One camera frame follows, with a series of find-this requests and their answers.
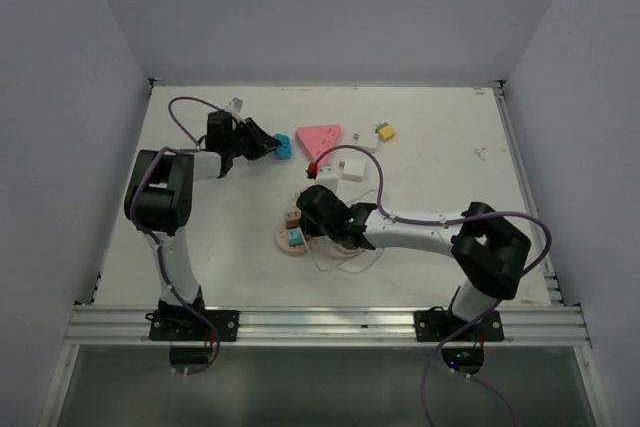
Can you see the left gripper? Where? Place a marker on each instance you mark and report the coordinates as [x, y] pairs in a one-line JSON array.
[[261, 142]]

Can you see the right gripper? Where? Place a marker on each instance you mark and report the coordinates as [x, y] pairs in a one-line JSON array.
[[310, 229]]

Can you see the blue plug adapter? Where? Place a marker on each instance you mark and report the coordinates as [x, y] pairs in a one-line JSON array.
[[284, 150]]

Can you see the pink round socket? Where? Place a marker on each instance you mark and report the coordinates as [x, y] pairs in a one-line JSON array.
[[281, 244]]

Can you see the white charger plug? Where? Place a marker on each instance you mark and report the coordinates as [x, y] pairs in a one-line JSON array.
[[368, 141], [352, 170]]

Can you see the pink triangular power strip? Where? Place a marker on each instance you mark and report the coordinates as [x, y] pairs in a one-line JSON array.
[[316, 139]]

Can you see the yellow plug adapter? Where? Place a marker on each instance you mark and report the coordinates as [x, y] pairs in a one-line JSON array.
[[385, 132]]

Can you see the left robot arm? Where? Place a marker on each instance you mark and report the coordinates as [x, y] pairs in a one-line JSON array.
[[159, 198]]

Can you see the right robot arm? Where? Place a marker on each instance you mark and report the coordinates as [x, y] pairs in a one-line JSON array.
[[490, 251]]

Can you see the brown pink plug adapter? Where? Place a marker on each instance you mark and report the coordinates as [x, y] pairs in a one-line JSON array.
[[292, 219]]

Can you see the teal plug adapter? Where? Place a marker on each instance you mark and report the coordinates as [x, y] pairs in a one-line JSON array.
[[294, 237]]

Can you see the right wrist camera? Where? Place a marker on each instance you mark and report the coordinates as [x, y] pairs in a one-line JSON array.
[[324, 175]]

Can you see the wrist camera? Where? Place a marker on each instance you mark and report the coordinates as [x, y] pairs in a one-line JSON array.
[[234, 107], [324, 175]]

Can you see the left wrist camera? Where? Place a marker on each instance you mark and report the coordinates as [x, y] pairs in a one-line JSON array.
[[234, 107]]

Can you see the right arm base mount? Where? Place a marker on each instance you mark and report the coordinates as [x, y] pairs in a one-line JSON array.
[[440, 322]]

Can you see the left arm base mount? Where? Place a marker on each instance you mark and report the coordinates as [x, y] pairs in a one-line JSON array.
[[176, 323]]

